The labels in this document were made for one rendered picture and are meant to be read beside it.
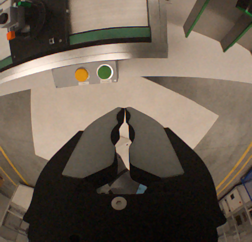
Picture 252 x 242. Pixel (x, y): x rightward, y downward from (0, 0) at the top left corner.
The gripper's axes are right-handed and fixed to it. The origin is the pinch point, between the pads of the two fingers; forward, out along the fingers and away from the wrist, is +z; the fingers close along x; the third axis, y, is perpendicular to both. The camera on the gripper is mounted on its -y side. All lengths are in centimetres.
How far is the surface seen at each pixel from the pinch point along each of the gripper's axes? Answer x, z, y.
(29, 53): -30.4, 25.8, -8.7
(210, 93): 102, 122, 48
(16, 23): -26.6, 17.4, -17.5
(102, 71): -6.7, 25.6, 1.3
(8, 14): -26.4, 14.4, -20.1
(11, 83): -57, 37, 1
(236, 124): 178, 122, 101
